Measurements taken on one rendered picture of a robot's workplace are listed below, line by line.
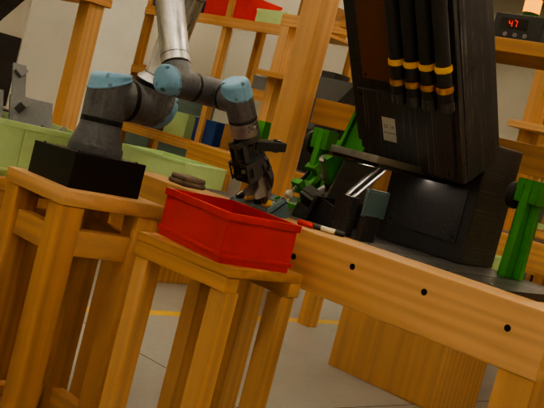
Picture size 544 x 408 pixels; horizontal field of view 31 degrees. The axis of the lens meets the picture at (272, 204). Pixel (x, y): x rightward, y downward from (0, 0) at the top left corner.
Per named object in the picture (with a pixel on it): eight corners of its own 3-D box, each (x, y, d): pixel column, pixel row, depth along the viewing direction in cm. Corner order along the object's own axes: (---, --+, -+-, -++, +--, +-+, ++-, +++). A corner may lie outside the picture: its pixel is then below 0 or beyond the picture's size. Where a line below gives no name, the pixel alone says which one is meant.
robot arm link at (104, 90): (72, 111, 272) (82, 63, 271) (112, 121, 281) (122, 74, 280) (95, 116, 263) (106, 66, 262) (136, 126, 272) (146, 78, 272)
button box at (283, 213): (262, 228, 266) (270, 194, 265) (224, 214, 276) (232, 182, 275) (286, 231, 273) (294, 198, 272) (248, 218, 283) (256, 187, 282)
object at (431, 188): (458, 264, 269) (491, 142, 267) (372, 235, 290) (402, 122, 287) (492, 268, 283) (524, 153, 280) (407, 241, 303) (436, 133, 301)
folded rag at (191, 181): (205, 191, 296) (207, 181, 296) (182, 186, 291) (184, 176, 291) (189, 184, 304) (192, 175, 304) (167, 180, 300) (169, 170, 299)
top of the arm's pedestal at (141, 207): (61, 205, 250) (65, 189, 250) (4, 179, 274) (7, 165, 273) (162, 220, 272) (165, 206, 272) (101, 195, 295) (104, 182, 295)
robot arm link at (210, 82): (185, 68, 257) (210, 76, 249) (218, 78, 265) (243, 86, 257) (177, 97, 258) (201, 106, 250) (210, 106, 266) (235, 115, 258)
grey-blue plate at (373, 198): (358, 240, 261) (371, 189, 260) (352, 239, 263) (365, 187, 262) (379, 244, 268) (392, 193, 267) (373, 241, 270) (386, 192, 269)
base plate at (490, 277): (502, 298, 231) (504, 290, 231) (194, 193, 305) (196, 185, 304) (580, 305, 262) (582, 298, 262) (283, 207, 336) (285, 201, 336)
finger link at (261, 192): (252, 210, 264) (245, 180, 260) (267, 201, 268) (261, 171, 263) (261, 214, 262) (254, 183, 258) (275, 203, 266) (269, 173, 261)
